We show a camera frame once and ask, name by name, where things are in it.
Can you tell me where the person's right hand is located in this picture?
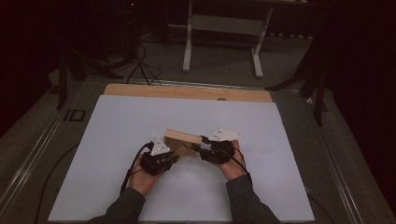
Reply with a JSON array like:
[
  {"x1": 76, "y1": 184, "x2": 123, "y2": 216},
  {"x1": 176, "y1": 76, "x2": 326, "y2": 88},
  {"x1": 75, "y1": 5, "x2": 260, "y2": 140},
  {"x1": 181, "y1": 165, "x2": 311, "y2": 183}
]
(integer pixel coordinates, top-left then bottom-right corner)
[{"x1": 217, "y1": 139, "x2": 248, "y2": 182}]

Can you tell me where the black cable on floor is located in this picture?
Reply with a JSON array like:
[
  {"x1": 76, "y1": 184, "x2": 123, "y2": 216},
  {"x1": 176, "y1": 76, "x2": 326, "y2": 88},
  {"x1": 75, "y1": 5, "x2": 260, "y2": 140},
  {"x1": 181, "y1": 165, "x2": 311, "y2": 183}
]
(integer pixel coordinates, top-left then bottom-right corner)
[{"x1": 33, "y1": 143, "x2": 80, "y2": 224}]

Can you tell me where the hand-held gripper cable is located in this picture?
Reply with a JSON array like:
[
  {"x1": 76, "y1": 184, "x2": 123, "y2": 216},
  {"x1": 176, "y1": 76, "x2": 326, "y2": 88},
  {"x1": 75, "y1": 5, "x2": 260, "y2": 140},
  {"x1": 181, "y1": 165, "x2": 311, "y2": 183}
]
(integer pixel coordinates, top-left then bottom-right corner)
[
  {"x1": 218, "y1": 145, "x2": 327, "y2": 224},
  {"x1": 120, "y1": 141, "x2": 155, "y2": 195}
]

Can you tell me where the dark stand with red light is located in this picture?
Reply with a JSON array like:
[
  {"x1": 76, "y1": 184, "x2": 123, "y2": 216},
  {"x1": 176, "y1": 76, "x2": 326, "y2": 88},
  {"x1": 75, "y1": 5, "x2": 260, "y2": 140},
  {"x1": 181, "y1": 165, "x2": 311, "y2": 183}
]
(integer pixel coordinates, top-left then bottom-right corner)
[{"x1": 121, "y1": 0, "x2": 140, "y2": 61}]

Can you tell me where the black floor socket plate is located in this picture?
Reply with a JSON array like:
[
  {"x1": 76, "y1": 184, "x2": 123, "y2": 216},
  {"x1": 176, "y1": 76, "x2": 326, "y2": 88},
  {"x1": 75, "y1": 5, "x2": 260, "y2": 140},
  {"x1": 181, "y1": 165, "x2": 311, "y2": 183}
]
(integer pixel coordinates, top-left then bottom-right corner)
[{"x1": 63, "y1": 108, "x2": 87, "y2": 123}]

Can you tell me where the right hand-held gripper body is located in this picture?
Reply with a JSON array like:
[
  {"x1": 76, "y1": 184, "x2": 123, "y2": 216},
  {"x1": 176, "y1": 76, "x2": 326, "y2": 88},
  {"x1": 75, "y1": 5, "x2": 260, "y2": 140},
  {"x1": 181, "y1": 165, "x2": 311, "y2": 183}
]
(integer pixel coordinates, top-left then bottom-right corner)
[{"x1": 200, "y1": 127, "x2": 243, "y2": 165}]

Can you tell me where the right hand-held gripper cable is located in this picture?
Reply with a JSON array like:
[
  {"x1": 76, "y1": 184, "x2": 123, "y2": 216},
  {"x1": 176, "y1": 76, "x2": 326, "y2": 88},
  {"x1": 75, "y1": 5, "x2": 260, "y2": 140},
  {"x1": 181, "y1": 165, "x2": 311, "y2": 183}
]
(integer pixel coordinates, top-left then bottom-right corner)
[{"x1": 218, "y1": 145, "x2": 327, "y2": 224}]

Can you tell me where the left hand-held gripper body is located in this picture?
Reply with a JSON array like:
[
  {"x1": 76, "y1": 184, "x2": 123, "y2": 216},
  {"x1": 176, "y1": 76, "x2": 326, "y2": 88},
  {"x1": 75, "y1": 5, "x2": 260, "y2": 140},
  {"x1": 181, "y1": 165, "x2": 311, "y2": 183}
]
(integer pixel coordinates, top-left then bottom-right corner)
[{"x1": 139, "y1": 136, "x2": 179, "y2": 177}]

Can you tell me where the white metal table frame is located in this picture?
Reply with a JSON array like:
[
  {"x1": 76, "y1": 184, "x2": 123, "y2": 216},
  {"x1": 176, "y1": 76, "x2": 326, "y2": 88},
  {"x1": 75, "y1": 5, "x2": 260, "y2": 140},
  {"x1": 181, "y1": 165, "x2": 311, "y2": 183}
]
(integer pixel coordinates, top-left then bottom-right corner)
[{"x1": 181, "y1": 0, "x2": 309, "y2": 79}]

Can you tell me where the person's left hand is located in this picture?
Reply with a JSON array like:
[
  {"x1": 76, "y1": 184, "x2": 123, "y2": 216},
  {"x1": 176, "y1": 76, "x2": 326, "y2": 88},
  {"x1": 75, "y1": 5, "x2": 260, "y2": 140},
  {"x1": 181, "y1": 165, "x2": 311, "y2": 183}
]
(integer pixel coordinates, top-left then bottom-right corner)
[{"x1": 128, "y1": 161, "x2": 164, "y2": 197}]

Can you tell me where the white table sheet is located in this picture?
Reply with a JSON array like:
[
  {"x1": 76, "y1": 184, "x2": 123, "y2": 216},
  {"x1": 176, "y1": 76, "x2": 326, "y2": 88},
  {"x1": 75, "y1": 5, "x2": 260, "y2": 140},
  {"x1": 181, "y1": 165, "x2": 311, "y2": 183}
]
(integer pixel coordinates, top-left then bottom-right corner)
[{"x1": 48, "y1": 94, "x2": 316, "y2": 223}]

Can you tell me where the bundle of black floor cables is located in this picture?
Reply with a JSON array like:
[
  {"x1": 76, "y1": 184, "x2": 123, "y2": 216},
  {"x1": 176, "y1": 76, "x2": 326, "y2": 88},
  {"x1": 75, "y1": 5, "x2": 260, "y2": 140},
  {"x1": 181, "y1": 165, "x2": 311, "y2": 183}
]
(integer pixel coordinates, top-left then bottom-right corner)
[{"x1": 125, "y1": 40, "x2": 163, "y2": 87}]

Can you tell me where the metal floor rail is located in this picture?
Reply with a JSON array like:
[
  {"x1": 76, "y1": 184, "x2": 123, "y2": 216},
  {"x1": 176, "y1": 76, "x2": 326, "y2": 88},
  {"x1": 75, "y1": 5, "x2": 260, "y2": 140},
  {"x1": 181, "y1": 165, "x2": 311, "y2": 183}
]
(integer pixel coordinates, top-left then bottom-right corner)
[
  {"x1": 302, "y1": 96, "x2": 366, "y2": 224},
  {"x1": 0, "y1": 81, "x2": 82, "y2": 213},
  {"x1": 130, "y1": 78, "x2": 273, "y2": 91}
]

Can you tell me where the left hand-held gripper cable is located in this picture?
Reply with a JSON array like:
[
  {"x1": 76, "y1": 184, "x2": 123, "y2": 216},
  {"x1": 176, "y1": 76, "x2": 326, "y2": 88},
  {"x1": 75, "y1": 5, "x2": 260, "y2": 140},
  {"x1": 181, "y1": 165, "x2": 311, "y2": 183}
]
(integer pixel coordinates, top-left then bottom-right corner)
[{"x1": 120, "y1": 141, "x2": 155, "y2": 195}]

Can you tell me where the wooden picture frame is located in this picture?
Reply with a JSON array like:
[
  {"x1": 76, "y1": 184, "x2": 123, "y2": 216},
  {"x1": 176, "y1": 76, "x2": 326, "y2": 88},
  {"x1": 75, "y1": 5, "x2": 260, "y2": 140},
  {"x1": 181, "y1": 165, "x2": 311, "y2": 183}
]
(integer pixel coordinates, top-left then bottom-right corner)
[{"x1": 163, "y1": 128, "x2": 204, "y2": 159}]

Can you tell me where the black tripod stand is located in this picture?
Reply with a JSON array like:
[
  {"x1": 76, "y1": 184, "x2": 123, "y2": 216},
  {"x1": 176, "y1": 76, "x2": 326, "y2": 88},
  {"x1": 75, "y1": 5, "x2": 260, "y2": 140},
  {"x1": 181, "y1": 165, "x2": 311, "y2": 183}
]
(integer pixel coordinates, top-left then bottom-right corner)
[
  {"x1": 265, "y1": 31, "x2": 330, "y2": 127},
  {"x1": 55, "y1": 46, "x2": 125, "y2": 110}
]

